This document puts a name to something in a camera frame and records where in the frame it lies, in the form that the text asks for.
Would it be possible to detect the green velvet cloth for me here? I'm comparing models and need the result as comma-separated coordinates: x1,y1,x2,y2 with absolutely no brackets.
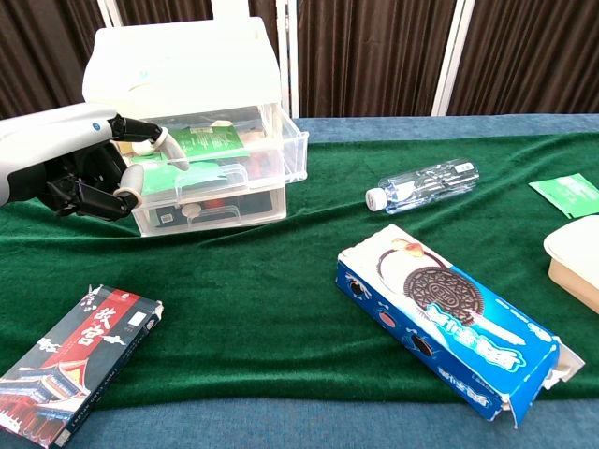
0,133,599,413

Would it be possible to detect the cream lidded container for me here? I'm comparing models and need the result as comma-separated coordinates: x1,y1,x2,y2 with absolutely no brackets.
542,215,599,315

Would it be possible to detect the blue Oreo cookie box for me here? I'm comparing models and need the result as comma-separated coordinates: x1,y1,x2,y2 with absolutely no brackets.
335,224,586,429

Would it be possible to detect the white frame post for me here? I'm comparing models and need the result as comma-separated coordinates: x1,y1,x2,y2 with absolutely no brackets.
96,0,124,27
430,0,476,117
274,0,300,119
210,0,252,21

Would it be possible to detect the green flat packet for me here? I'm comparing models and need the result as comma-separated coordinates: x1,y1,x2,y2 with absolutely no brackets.
528,172,599,220

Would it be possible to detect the clear drawer with green packets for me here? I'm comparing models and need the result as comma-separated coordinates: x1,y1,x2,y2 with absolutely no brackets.
116,105,311,210

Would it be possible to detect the clear plastic water bottle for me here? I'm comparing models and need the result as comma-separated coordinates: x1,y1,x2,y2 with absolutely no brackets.
364,157,481,215

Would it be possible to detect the clear drawer with black item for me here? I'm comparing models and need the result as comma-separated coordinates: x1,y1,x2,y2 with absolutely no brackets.
132,185,287,238

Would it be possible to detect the blue tablecloth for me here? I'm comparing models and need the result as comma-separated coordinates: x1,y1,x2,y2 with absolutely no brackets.
0,113,599,449

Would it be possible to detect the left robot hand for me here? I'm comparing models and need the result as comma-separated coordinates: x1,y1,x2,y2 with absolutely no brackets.
0,103,191,223

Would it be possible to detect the black red palace box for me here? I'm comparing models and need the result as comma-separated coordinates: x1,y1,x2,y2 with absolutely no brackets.
0,283,165,449

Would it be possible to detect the white plastic drawer unit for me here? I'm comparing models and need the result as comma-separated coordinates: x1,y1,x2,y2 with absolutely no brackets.
82,16,289,238

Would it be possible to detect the black flat item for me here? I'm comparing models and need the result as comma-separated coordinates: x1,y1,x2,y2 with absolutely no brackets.
149,190,275,222

